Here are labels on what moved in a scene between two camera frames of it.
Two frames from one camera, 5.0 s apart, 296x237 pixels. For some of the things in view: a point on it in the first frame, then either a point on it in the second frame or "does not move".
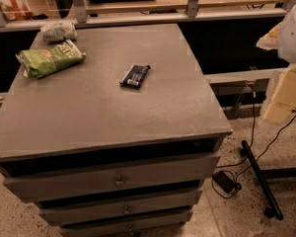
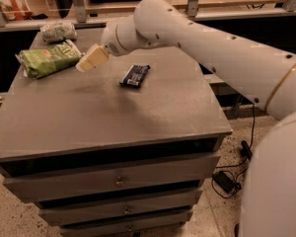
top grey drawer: (63, 185) does not move
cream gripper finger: (290, 91) → (119, 36)
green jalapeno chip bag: (38, 62) does not move
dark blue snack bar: (135, 75) does not move
